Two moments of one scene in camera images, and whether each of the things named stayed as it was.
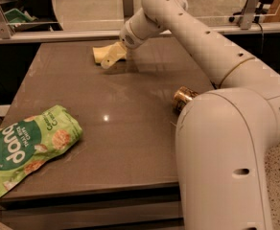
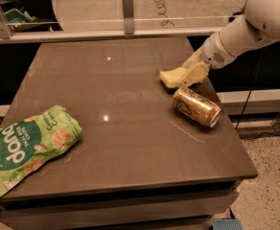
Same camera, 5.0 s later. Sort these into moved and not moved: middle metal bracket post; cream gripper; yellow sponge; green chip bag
Moved: yellow sponge; cream gripper
Not moved: green chip bag; middle metal bracket post
